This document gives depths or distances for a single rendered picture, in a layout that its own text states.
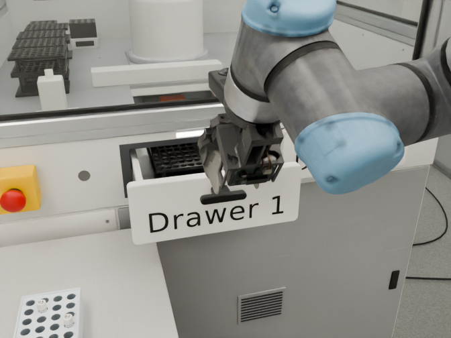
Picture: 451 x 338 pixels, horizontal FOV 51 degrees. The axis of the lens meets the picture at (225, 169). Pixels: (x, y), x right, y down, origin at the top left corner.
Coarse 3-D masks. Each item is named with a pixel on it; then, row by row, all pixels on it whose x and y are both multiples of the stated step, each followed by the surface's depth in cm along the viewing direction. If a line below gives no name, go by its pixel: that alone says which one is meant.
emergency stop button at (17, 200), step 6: (6, 192) 77; (12, 192) 77; (18, 192) 78; (6, 198) 77; (12, 198) 77; (18, 198) 78; (24, 198) 78; (0, 204) 78; (6, 204) 77; (12, 204) 78; (18, 204) 78; (24, 204) 79; (6, 210) 78; (12, 210) 78; (18, 210) 79
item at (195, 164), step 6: (192, 162) 86; (198, 162) 86; (156, 168) 84; (162, 168) 84; (168, 168) 85; (174, 168) 84; (180, 168) 84; (186, 168) 84; (192, 168) 85; (198, 168) 85
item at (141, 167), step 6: (132, 150) 92; (138, 150) 106; (144, 150) 106; (132, 156) 90; (138, 156) 103; (144, 156) 103; (132, 162) 87; (138, 162) 87; (144, 162) 100; (132, 168) 90; (138, 168) 85; (144, 168) 98; (150, 168) 98; (132, 174) 87; (138, 174) 83; (144, 174) 95; (150, 174) 95; (132, 180) 90; (138, 180) 81
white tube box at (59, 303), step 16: (80, 288) 71; (32, 304) 69; (48, 304) 68; (64, 304) 68; (80, 304) 68; (32, 320) 65; (48, 320) 65; (80, 320) 66; (16, 336) 63; (32, 336) 63; (48, 336) 63; (64, 336) 63; (80, 336) 64
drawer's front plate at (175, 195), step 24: (288, 168) 78; (144, 192) 73; (168, 192) 74; (192, 192) 75; (264, 192) 79; (288, 192) 80; (144, 216) 75; (168, 216) 76; (192, 216) 77; (216, 216) 79; (240, 216) 80; (264, 216) 81; (288, 216) 83; (144, 240) 77
